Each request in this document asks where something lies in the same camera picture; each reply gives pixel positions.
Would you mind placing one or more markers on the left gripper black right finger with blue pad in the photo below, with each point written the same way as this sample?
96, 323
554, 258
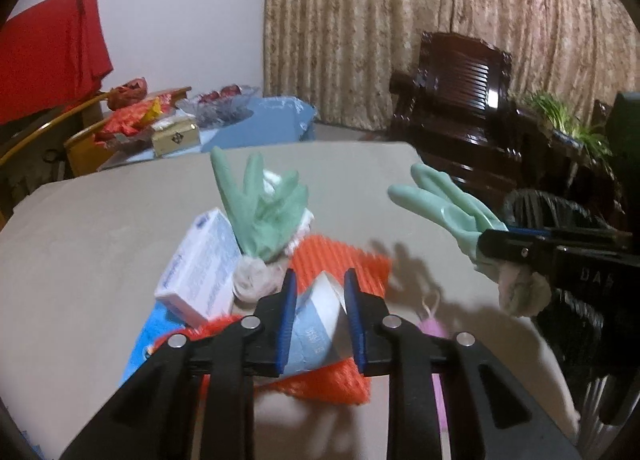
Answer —
446, 393

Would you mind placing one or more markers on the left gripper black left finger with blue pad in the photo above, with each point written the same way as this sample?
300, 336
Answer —
194, 398

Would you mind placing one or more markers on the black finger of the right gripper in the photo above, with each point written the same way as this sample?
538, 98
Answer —
539, 248

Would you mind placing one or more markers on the white blue small carton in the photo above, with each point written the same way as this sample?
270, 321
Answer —
320, 332

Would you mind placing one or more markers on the orange foam mesh net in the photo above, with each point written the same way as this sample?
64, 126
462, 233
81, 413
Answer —
340, 383

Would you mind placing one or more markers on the green rubber glove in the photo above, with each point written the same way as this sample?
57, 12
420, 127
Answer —
436, 198
242, 203

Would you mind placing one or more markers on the white alcohol pads box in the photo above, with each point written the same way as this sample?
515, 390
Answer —
197, 284

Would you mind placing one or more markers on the black lined trash bin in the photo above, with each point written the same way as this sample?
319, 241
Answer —
598, 353

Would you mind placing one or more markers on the blue tube with white cap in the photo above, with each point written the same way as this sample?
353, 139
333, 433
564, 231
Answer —
159, 323

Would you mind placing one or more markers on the green potted plant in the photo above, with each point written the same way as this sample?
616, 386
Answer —
564, 121

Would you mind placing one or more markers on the crumpled white tissue ball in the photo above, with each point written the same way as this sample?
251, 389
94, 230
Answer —
254, 279

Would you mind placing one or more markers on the dark wooden armchair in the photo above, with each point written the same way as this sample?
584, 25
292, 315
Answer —
453, 106

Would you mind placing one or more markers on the green rubber glove on table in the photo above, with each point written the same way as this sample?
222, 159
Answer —
242, 203

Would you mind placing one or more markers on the blue tablecloth side table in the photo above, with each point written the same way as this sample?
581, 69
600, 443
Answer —
278, 120

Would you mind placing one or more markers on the yellow wooden chair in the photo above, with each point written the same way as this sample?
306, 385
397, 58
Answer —
61, 140

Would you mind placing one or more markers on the cream tissue box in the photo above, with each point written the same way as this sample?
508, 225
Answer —
176, 136

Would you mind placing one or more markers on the glass fruit bowl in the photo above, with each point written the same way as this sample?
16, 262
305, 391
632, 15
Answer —
219, 108

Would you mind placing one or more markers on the red snack packages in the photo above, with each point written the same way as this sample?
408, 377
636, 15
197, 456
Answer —
130, 120

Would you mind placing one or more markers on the beige patterned curtain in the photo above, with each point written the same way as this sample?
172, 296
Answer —
338, 55

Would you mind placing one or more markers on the red crumpled bag on cabinet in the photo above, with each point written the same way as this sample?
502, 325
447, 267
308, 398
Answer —
129, 93

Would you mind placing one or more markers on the red cloth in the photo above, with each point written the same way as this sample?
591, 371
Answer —
52, 54

